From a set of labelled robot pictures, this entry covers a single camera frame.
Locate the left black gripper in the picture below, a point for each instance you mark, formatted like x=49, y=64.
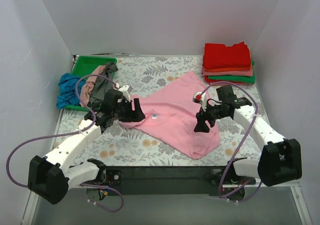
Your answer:
x=133, y=110

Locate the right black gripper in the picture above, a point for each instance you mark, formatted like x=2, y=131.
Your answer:
x=203, y=116

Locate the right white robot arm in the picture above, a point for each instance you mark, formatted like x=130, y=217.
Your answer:
x=280, y=160

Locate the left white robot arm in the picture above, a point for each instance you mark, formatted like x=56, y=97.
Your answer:
x=53, y=175

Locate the floral table mat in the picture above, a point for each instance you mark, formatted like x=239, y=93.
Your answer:
x=119, y=146

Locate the grey t-shirt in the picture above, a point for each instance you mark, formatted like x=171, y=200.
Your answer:
x=101, y=85

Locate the green folded t-shirt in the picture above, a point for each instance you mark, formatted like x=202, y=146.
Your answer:
x=231, y=78

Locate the dusty pink t-shirt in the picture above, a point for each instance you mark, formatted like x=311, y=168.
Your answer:
x=88, y=87

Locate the red folded t-shirt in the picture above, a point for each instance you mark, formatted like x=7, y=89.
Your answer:
x=217, y=55

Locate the green plastic bin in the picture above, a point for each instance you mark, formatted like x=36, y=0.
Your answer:
x=85, y=65

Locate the blue t-shirt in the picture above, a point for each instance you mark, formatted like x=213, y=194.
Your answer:
x=67, y=88

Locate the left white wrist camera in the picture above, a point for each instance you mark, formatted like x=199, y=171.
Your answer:
x=125, y=89

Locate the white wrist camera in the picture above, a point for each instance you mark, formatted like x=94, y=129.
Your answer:
x=125, y=89
x=201, y=99

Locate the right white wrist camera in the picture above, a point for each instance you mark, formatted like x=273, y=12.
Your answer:
x=201, y=99

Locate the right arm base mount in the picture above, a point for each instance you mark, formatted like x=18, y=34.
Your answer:
x=214, y=176

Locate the aluminium frame rail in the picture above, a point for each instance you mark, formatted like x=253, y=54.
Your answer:
x=175, y=196

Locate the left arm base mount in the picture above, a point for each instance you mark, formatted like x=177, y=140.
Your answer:
x=99, y=189

